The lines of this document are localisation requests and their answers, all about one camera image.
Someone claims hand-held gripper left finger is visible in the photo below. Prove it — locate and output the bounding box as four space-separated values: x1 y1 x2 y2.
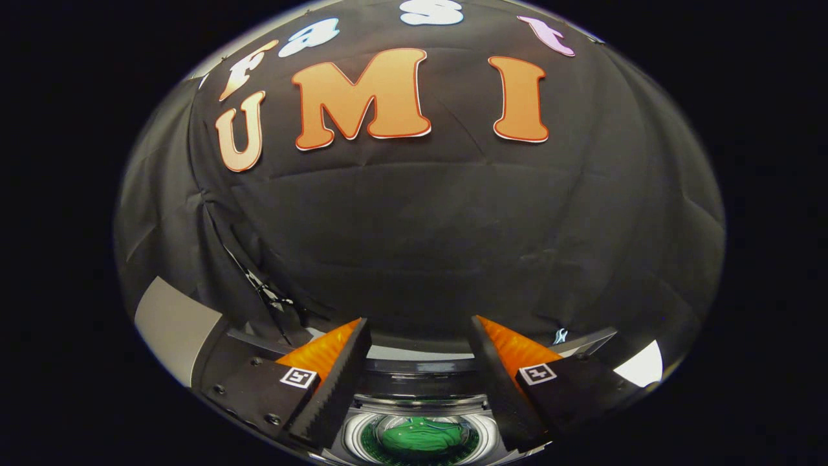
201 317 374 451

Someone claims white board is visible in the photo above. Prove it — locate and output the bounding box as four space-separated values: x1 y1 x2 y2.
613 340 664 388

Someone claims black backdrop cloth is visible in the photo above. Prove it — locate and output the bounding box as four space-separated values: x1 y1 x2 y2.
115 0 727 389

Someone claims grey box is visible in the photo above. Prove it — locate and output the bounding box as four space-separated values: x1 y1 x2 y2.
133 276 259 389

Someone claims green shirt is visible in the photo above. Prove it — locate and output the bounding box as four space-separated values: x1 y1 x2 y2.
378 416 470 454

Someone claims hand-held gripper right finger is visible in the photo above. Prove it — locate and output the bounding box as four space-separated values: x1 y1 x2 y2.
467 315 651 454

